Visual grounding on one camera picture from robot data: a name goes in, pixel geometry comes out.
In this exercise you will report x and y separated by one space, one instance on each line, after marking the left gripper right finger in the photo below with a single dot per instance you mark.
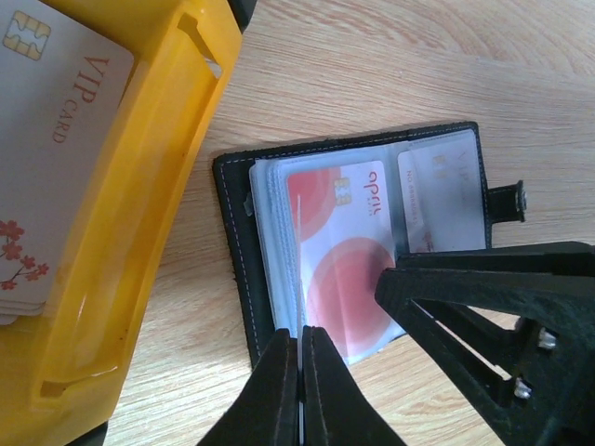
336 411

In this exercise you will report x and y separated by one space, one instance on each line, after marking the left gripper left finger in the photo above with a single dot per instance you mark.
266 410

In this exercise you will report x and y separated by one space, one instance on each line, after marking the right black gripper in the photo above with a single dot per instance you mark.
531 385

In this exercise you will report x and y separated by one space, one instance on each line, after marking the white pink credit card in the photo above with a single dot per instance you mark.
300 324
442 194

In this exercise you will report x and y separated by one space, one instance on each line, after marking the black leather card holder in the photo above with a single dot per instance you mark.
255 206

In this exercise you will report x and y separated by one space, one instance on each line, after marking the white pink card stack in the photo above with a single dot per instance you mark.
61 85

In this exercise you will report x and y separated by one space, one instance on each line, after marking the black bin with teal cards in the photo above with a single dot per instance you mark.
242 11

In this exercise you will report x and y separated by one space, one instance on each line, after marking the yellow bin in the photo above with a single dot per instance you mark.
62 371

